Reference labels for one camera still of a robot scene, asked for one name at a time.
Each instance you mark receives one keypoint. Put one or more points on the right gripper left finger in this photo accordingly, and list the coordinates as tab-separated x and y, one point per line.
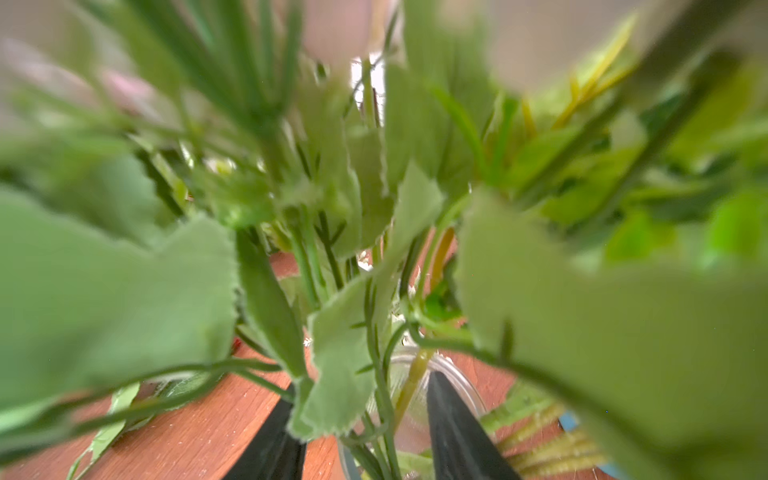
272	453

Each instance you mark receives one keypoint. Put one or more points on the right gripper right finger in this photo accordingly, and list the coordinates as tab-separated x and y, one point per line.
460	447

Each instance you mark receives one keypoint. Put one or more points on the clear glass vase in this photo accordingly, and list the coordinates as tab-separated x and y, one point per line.
413	435

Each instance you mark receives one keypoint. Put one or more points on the white lilac bouquet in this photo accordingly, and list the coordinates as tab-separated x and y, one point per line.
189	192

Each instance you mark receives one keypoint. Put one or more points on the white ranunculus flower stem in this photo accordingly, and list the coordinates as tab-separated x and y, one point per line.
608	163

